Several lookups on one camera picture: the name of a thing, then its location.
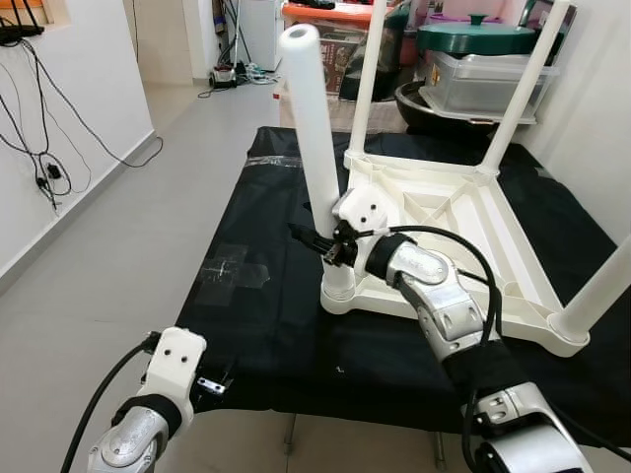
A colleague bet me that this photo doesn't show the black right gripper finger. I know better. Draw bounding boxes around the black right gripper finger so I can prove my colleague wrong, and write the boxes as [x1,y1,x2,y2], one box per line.
[287,224,336,253]

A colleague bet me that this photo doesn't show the white plastic table top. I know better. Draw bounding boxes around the white plastic table top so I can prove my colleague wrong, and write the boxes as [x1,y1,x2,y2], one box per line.
[320,150,591,358]

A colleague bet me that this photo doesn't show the long clear tape strip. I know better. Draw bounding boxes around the long clear tape strip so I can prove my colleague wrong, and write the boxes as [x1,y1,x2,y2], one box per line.
[245,155,302,169]

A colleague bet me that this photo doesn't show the black tablecloth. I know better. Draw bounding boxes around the black tablecloth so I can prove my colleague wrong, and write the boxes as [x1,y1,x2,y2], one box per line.
[175,126,631,449]

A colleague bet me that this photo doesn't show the white lace cloth cover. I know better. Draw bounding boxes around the white lace cloth cover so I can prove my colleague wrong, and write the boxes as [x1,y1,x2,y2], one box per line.
[279,94,405,134]

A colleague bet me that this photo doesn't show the black wok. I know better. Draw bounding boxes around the black wok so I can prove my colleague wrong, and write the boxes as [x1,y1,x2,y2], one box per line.
[394,81,538,136]

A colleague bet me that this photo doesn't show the orange-lid clear storage box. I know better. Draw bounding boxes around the orange-lid clear storage box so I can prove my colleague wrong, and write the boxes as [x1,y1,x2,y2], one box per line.
[281,0,395,100]

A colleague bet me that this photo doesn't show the white cabinet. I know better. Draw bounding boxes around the white cabinet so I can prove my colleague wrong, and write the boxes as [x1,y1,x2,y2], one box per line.
[237,0,287,72]

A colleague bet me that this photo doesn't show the clear plastic storage container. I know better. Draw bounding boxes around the clear plastic storage container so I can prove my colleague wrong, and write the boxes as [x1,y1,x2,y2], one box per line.
[426,49,560,117]

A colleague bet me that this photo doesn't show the green pot lid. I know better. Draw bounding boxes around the green pot lid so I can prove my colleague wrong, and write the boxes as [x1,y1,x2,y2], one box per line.
[416,13,538,57]

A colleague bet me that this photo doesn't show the dark framed tablet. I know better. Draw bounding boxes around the dark framed tablet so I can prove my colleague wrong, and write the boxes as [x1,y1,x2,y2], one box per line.
[520,0,578,65]

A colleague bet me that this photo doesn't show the black router box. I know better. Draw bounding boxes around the black router box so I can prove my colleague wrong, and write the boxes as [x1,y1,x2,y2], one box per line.
[0,0,47,47]

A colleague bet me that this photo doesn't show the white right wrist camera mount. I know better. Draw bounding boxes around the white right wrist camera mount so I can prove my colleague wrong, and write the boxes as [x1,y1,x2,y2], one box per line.
[332,187,391,242]

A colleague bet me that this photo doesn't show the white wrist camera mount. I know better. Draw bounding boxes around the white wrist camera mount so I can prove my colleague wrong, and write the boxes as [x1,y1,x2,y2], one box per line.
[332,187,391,242]
[146,327,209,415]

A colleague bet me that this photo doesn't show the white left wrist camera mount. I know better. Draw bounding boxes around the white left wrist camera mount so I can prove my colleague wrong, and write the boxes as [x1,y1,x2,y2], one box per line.
[146,327,209,415]

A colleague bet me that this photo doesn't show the thin black floor cable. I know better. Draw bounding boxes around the thin black floor cable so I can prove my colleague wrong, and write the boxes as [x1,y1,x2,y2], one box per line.
[0,39,164,213]

